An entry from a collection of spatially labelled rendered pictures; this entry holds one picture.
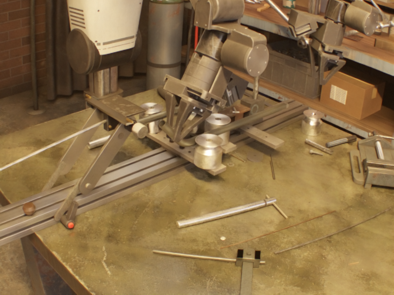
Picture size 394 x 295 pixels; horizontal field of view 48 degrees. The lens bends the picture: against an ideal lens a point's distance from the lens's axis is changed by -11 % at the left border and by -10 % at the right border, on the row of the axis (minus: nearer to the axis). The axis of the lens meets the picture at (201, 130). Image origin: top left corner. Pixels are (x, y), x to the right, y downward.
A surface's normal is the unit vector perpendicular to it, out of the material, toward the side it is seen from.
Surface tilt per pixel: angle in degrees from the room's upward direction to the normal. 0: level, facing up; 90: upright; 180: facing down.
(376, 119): 0
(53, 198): 0
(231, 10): 93
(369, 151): 0
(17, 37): 90
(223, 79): 90
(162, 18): 90
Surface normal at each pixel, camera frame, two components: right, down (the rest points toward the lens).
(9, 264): 0.06, -0.90
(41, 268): 0.69, 0.36
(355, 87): -0.76, 0.31
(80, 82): -0.17, 0.42
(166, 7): 0.06, 0.44
